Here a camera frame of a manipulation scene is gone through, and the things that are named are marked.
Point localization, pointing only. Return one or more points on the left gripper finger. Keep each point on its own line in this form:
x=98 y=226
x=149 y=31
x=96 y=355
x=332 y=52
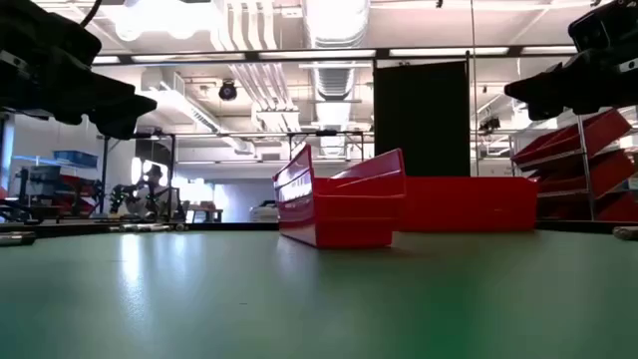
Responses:
x=124 y=117
x=85 y=90

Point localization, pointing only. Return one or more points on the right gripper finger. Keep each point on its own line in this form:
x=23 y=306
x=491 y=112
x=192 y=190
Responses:
x=583 y=85
x=536 y=95

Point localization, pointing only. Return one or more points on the small background robot arm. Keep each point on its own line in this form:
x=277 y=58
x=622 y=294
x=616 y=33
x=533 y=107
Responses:
x=119 y=197

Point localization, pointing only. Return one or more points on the white ceiling light strip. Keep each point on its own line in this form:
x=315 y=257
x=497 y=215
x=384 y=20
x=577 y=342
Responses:
x=448 y=51
x=319 y=54
x=548 y=50
x=189 y=58

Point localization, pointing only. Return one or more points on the red shelf bin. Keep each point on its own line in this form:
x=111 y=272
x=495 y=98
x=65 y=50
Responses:
x=613 y=172
x=598 y=132
x=618 y=209

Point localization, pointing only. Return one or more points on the black ceiling projector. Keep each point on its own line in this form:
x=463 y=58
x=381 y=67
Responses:
x=489 y=124

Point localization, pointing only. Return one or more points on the blue storage bin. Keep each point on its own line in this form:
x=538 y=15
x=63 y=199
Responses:
x=75 y=158

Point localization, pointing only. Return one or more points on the person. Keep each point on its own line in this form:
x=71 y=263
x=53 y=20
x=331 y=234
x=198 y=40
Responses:
x=149 y=197

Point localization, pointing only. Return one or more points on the metal shelf rack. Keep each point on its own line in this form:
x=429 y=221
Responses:
x=587 y=174

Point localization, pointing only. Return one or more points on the black standing panel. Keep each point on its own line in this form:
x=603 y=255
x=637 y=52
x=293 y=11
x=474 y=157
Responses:
x=423 y=119

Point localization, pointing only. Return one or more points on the red plastic bin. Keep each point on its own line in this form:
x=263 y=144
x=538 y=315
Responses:
x=344 y=219
x=473 y=204

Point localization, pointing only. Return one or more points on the white ceiling pipe bundle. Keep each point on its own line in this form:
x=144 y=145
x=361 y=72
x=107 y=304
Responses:
x=264 y=90

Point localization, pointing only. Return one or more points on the green table mat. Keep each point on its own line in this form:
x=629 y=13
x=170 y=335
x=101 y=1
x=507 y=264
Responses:
x=319 y=299

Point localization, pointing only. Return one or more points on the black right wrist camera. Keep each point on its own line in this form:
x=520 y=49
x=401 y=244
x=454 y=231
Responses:
x=608 y=25

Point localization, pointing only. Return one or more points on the white ribbed ceiling duct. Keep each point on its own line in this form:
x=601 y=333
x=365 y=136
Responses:
x=334 y=80

